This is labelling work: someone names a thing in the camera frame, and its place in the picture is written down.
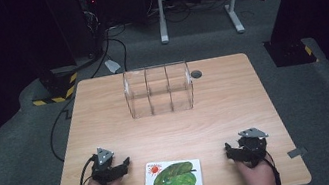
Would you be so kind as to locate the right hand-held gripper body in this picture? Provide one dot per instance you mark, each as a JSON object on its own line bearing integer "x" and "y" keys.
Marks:
{"x": 252, "y": 147}

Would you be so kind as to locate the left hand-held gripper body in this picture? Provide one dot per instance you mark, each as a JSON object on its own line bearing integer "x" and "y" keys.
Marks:
{"x": 105, "y": 170}

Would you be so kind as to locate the green leaf picture book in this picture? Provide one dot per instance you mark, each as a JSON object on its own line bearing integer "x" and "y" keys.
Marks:
{"x": 173, "y": 180}

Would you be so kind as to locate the round table grommet hole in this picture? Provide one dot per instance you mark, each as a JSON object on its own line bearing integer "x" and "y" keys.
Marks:
{"x": 196, "y": 74}

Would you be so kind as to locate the black yellow striped stand base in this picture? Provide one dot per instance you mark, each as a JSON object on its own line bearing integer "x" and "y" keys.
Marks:
{"x": 291, "y": 52}
{"x": 56, "y": 86}

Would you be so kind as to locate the person's right hand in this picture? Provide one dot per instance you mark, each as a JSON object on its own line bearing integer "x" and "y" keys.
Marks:
{"x": 258, "y": 178}

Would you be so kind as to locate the clear acrylic divider rack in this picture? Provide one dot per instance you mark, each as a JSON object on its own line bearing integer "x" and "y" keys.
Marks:
{"x": 158, "y": 90}

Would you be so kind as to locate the grey tape strip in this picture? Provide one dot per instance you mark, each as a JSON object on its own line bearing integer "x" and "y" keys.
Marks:
{"x": 297, "y": 152}

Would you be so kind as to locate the grey tape patch on carpet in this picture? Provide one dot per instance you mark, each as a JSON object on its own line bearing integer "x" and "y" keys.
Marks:
{"x": 112, "y": 66}

